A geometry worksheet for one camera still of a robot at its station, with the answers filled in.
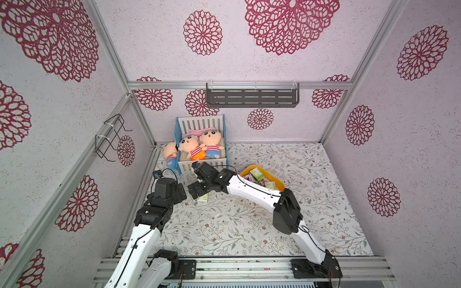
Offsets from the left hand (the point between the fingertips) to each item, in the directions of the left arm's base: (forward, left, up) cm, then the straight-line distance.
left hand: (170, 191), depth 78 cm
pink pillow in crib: (+46, -5, -8) cm, 47 cm away
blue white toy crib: (+47, +3, -3) cm, 48 cm away
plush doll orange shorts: (+33, -3, -6) cm, 34 cm away
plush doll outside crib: (+30, +10, -11) cm, 34 cm away
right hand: (+7, -11, -7) cm, 15 cm away
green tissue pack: (+4, -12, -15) cm, 20 cm away
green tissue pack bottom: (+11, -47, -13) cm, 50 cm away
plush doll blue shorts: (+35, -15, -4) cm, 38 cm away
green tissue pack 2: (+17, -41, -13) cm, 46 cm away
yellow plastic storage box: (+19, -34, -14) cm, 42 cm away
